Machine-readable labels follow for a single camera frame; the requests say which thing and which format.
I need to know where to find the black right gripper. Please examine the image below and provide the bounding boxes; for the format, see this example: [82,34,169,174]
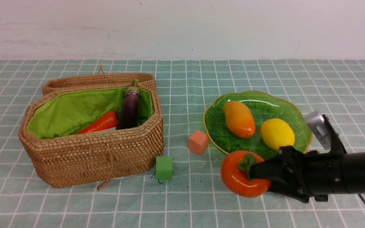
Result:
[249,146,332,203]

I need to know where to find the orange persimmon green calyx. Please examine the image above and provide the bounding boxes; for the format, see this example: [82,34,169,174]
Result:
[221,150,271,198]

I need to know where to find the yellow lemon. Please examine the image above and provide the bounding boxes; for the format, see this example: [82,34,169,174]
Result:
[260,118,295,151]

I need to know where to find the orange yellow mango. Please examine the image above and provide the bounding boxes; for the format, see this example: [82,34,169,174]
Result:
[223,100,256,139]

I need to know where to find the dark purple eggplant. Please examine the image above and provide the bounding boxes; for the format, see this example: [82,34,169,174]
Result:
[116,79,140,130]

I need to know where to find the orange carrot green leaves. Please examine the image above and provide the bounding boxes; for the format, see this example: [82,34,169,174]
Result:
[76,110,118,135]

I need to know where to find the white radish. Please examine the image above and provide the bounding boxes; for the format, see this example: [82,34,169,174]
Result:
[101,127,116,131]

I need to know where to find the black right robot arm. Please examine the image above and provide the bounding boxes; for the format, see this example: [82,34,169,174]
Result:
[247,146,365,203]

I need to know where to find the green glass leaf plate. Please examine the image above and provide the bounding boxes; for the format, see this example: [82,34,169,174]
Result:
[204,91,313,159]

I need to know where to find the orange foam cube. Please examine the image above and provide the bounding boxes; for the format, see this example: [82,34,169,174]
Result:
[187,130,209,156]

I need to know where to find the green checkered tablecloth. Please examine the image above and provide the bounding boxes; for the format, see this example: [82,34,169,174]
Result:
[0,59,365,228]

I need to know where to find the green foam cube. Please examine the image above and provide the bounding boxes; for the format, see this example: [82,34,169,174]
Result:
[155,156,173,180]

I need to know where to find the woven wicker basket lid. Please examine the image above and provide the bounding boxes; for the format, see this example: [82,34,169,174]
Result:
[42,65,157,95]

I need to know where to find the woven wicker basket green lining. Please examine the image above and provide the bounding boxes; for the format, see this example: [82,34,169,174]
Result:
[18,84,164,188]

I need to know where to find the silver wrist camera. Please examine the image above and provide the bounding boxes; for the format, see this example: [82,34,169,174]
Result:
[304,110,331,150]

